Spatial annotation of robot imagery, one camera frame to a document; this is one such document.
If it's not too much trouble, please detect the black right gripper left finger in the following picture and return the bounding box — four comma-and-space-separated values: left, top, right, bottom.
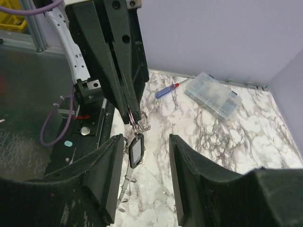
0, 134, 124, 227

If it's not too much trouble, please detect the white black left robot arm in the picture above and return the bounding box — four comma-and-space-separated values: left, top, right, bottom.
45, 0, 149, 124

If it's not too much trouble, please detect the silver metal keyring holder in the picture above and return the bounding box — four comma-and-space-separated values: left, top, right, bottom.
116, 111, 151, 213

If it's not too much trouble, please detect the clear plastic screw organizer box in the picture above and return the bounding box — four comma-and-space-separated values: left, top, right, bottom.
185, 72, 242, 121

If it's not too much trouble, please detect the key with black tag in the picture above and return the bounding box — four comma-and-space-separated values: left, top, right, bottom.
124, 111, 144, 169

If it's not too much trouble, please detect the blue red handled screwdriver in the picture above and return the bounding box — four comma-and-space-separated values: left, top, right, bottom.
155, 78, 190, 99

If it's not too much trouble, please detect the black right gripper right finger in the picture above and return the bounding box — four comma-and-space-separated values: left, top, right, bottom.
169, 134, 303, 227

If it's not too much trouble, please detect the yellow bin outside enclosure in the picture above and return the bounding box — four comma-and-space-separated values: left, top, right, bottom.
0, 12, 27, 33

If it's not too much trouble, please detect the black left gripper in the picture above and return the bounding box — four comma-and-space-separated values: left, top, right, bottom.
65, 0, 149, 124

